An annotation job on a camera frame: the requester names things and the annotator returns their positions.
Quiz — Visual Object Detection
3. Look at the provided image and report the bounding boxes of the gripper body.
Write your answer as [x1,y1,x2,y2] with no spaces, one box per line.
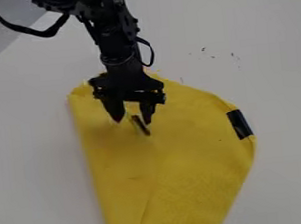
[85,50,168,112]

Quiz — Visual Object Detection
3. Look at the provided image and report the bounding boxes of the yellow cloth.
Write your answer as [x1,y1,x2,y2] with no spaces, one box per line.
[64,60,266,224]

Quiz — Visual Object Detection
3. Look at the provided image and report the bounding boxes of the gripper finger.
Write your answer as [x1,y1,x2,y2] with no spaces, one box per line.
[99,95,130,125]
[137,99,160,127]

